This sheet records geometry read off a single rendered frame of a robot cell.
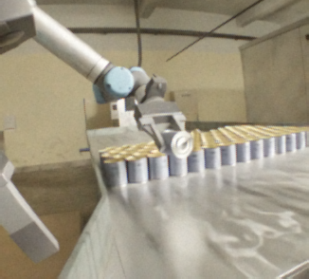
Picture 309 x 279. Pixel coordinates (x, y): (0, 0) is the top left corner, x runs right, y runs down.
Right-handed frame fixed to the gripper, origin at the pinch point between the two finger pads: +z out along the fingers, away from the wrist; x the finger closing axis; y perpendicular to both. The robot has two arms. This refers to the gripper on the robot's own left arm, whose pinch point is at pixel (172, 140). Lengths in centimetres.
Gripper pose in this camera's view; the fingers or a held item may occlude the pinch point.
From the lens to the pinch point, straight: 60.0
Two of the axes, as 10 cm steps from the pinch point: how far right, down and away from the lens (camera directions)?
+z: 3.9, 7.1, -5.9
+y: -2.7, 7.0, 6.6
